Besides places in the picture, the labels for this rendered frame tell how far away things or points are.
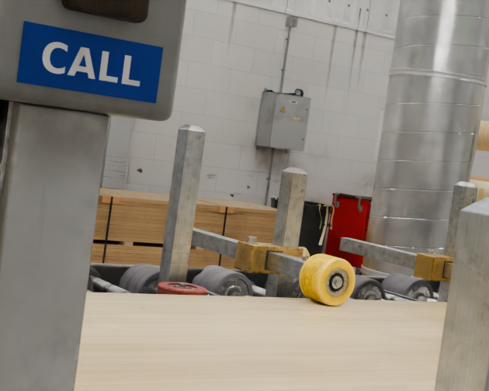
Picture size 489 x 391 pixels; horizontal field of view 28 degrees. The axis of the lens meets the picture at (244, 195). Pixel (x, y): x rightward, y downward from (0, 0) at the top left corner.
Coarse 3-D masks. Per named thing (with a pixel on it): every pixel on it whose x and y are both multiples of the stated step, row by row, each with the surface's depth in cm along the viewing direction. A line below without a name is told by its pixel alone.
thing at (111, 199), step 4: (104, 196) 680; (108, 196) 682; (112, 196) 684; (116, 196) 687; (104, 200) 681; (108, 200) 682; (112, 200) 684; (116, 200) 686; (112, 204) 684; (220, 208) 736; (224, 208) 738; (228, 208) 740; (232, 208) 742; (220, 212) 737; (224, 212) 739; (228, 212) 741; (232, 212) 743; (224, 216) 739; (108, 220) 684; (224, 220) 739; (108, 224) 684; (224, 224) 740; (108, 228) 685; (224, 228) 740; (108, 232) 685; (104, 248) 685; (104, 252) 685; (104, 256) 686; (220, 256) 741; (104, 260) 686; (220, 260) 742
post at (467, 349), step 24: (480, 216) 50; (456, 240) 51; (480, 240) 50; (456, 264) 51; (480, 264) 50; (456, 288) 51; (480, 288) 50; (456, 312) 51; (480, 312) 50; (456, 336) 51; (480, 336) 49; (456, 360) 51; (480, 360) 49; (456, 384) 51; (480, 384) 49
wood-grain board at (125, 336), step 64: (128, 320) 126; (192, 320) 132; (256, 320) 138; (320, 320) 145; (384, 320) 153; (128, 384) 94; (192, 384) 98; (256, 384) 101; (320, 384) 105; (384, 384) 109
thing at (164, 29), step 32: (0, 0) 31; (32, 0) 32; (160, 0) 34; (0, 32) 31; (96, 32) 33; (128, 32) 34; (160, 32) 34; (0, 64) 31; (0, 96) 32; (32, 96) 32; (64, 96) 33; (96, 96) 33; (160, 96) 35
